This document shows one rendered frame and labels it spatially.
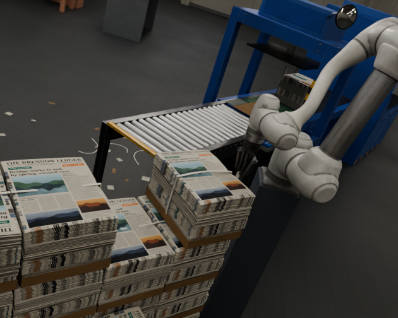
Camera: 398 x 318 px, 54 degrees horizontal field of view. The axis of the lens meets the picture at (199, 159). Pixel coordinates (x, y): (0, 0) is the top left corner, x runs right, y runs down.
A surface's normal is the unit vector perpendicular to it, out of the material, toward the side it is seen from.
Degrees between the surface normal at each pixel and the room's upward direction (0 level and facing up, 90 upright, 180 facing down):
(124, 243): 0
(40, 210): 1
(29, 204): 1
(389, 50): 84
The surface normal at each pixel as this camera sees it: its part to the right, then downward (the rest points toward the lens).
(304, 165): -0.81, -0.30
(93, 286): 0.53, 0.53
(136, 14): -0.05, 0.46
